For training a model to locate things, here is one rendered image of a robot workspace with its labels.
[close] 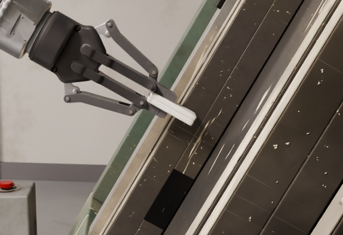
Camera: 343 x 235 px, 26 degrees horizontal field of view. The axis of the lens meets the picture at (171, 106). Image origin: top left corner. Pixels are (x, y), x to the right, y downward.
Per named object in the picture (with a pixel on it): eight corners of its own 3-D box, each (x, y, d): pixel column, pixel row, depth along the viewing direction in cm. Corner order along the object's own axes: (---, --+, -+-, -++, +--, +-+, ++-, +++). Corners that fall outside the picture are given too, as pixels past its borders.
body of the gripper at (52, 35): (20, 63, 96) (83, 99, 97) (51, 6, 94) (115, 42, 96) (28, 56, 103) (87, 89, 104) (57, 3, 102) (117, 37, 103)
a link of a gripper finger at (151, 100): (149, 96, 99) (146, 101, 100) (194, 122, 100) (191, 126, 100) (149, 93, 102) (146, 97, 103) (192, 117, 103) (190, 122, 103)
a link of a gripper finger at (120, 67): (80, 50, 101) (85, 41, 101) (152, 88, 103) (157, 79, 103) (78, 53, 98) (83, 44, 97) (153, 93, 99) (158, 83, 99)
